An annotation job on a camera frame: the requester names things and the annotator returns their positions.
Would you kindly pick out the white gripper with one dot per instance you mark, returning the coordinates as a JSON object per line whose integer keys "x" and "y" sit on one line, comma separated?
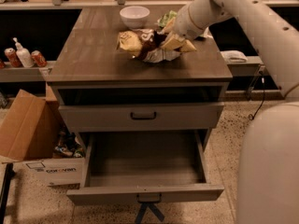
{"x": 184, "y": 24}

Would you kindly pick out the brown yellow chip bag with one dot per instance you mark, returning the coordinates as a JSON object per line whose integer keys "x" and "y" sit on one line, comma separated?
{"x": 144, "y": 45}

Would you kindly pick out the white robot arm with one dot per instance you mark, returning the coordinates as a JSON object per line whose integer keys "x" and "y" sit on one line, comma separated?
{"x": 268, "y": 176}

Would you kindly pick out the green chip bag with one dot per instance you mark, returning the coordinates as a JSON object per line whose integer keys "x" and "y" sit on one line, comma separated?
{"x": 163, "y": 21}

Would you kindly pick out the closed grey upper drawer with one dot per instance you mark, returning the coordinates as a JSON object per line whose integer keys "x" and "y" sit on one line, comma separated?
{"x": 123, "y": 118}

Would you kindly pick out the grey drawer cabinet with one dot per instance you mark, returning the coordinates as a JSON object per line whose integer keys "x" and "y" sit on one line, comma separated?
{"x": 91, "y": 70}

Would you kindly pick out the open grey lower drawer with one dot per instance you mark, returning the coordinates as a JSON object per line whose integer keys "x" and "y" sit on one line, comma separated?
{"x": 144, "y": 167}

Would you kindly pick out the white ceramic bowl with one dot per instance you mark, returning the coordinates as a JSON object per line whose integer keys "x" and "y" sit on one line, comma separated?
{"x": 134, "y": 17}

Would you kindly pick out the white folded cloth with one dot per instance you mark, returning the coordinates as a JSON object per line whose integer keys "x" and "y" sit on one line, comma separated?
{"x": 234, "y": 56}

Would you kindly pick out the right red soda can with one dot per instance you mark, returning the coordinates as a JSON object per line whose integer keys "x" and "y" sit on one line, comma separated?
{"x": 38, "y": 58}

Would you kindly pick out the red soda can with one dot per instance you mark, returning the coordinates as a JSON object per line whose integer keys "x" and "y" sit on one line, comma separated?
{"x": 12, "y": 57}
{"x": 38, "y": 58}

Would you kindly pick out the white pump bottle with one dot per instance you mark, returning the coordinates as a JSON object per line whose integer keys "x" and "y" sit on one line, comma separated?
{"x": 23, "y": 54}

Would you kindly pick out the left red soda can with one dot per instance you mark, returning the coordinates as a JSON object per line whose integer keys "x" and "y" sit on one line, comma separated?
{"x": 12, "y": 57}

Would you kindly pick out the open brown cardboard box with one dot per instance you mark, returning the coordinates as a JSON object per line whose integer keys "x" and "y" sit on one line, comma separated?
{"x": 29, "y": 134}

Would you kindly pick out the black stand at left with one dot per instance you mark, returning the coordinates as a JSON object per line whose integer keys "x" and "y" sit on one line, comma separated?
{"x": 8, "y": 175}

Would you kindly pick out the grey side shelf rail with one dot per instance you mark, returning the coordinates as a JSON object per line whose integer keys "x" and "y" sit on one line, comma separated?
{"x": 22, "y": 74}

